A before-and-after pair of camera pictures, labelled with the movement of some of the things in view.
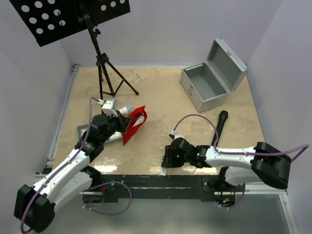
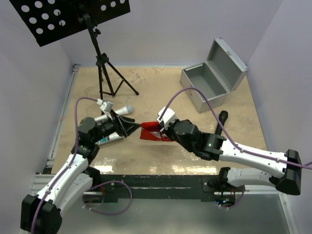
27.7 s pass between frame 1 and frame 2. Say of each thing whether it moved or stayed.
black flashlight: stayed
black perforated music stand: stayed
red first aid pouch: moved
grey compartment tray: stayed
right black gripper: moved
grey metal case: stayed
